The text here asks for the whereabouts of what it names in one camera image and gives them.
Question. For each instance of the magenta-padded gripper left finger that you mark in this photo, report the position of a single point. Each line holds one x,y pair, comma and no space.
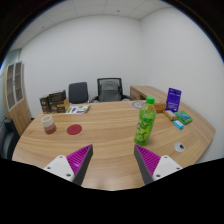
78,160

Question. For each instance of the small dark brown box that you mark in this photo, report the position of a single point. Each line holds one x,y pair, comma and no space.
44,104

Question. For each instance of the round white patterned disc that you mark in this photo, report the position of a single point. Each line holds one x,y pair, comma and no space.
137,105

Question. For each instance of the flat green box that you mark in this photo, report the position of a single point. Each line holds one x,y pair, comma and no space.
183,117

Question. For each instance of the brown box with tan end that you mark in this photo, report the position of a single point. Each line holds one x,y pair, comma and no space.
61,107

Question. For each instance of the wooden shelf cabinet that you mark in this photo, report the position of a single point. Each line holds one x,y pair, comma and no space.
20,113

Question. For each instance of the black mesh office chair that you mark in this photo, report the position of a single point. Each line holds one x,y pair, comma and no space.
109,90

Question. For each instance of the black leather armchair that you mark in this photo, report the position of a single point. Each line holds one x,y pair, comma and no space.
8,140

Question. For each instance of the long dark brown box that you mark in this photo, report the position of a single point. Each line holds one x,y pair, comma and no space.
57,96

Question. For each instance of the wooden side desk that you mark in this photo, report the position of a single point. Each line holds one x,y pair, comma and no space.
143,91

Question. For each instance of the pink and white ribbed cup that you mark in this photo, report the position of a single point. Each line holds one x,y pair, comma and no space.
49,125

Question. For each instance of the dark padded office chair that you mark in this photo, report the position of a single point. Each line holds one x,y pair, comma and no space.
78,92

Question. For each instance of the upright purple box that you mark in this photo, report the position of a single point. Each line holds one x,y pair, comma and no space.
173,99

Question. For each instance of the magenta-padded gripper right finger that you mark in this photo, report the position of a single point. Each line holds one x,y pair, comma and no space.
150,160

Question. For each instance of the orange cardboard box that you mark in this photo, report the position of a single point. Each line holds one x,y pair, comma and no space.
160,107

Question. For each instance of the small tan box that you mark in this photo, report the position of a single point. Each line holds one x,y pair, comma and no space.
170,115

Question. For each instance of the small light blue box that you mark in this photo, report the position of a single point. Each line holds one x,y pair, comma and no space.
178,124

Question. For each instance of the flat round red coaster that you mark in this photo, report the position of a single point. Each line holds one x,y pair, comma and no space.
74,129

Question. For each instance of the green drink bottle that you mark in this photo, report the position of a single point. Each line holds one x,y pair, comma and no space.
145,123

